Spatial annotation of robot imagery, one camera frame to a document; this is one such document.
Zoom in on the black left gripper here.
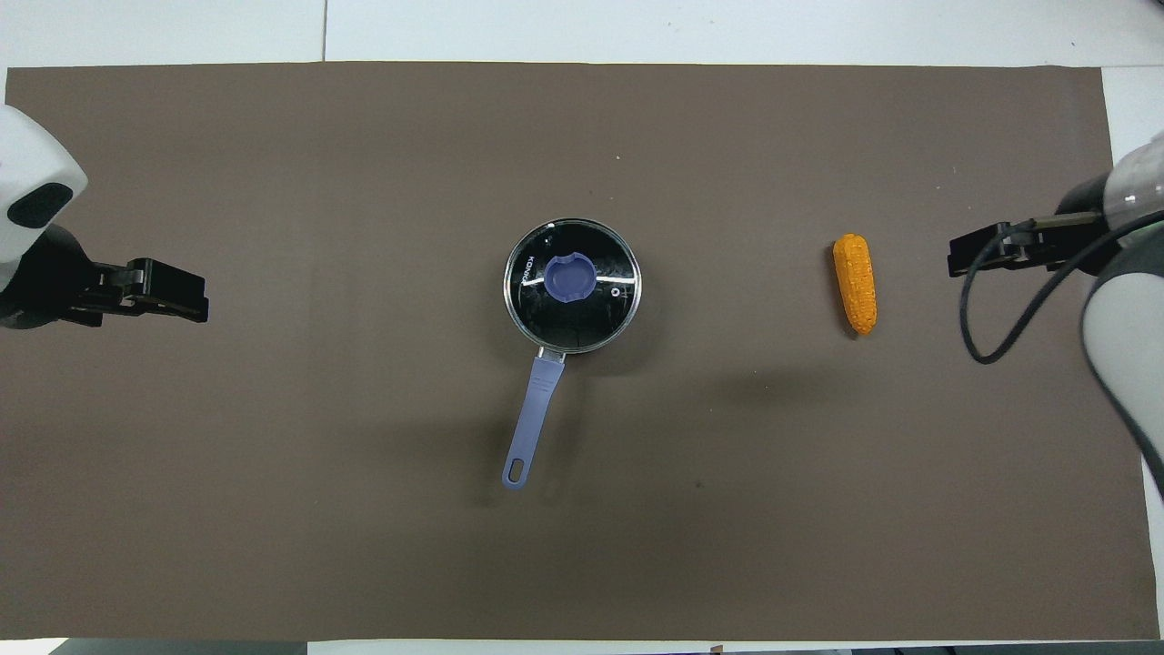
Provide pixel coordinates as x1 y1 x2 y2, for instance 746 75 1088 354
0 223 211 330

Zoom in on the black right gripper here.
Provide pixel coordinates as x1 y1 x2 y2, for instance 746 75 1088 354
948 171 1117 279

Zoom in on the orange corn cob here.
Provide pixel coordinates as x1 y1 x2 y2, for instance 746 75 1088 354
833 233 878 337

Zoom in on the glass lid with blue knob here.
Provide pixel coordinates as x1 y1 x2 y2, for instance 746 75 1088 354
504 218 642 353

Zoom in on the brown table mat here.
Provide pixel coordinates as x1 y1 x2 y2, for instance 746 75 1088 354
0 61 1160 641

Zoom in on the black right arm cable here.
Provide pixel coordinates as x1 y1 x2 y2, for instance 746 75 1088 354
960 211 1164 366

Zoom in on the dark saucepan with blue handle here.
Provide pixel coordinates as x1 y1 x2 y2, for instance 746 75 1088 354
501 217 644 493

